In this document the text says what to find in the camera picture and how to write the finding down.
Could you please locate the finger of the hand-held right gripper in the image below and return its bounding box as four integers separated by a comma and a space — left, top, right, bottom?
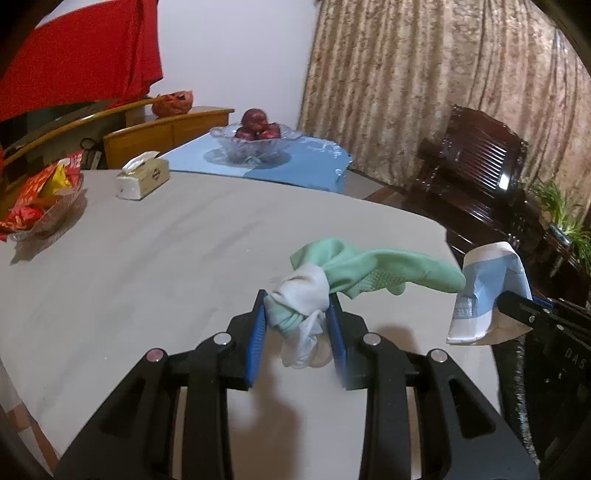
494, 291, 591, 333

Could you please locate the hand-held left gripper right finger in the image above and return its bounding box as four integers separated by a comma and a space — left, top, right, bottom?
325, 295, 541, 480

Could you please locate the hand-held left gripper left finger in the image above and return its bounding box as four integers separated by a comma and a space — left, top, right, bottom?
55, 288, 269, 480

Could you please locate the white and blue paper packet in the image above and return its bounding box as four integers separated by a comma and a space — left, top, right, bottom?
445, 241, 534, 346

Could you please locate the black trash bin with bag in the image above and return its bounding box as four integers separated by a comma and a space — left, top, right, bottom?
492, 330, 559, 480

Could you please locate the green rubber glove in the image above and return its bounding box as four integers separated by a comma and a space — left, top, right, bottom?
263, 237, 467, 370

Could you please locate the dark wooden side table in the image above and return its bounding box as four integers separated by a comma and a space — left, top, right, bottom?
540, 226, 591, 305

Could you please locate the green potted plant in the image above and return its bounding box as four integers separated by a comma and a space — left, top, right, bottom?
531, 180, 591, 264

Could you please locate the dark wooden armchair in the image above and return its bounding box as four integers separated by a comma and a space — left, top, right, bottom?
411, 105, 541, 259

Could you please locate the blue tablecloth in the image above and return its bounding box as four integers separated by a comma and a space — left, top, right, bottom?
159, 131, 354, 195

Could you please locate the glass fruit bowl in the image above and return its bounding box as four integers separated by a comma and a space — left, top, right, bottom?
210, 122, 301, 164

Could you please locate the white tissue box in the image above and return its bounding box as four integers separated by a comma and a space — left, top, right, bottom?
115, 151, 171, 200

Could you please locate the glass snack tray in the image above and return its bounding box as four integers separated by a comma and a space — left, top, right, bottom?
9, 185, 88, 243

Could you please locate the orange plastic bag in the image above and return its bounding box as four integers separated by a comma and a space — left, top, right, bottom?
152, 90, 195, 118

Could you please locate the beige patterned curtain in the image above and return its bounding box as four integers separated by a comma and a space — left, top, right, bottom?
298, 0, 591, 217

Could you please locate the pile of red snack packets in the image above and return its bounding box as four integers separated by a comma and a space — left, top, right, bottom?
0, 154, 84, 234

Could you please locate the light wooden chair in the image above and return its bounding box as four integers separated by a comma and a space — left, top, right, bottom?
0, 97, 158, 185

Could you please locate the red cloth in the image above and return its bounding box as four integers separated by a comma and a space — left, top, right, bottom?
0, 0, 163, 121

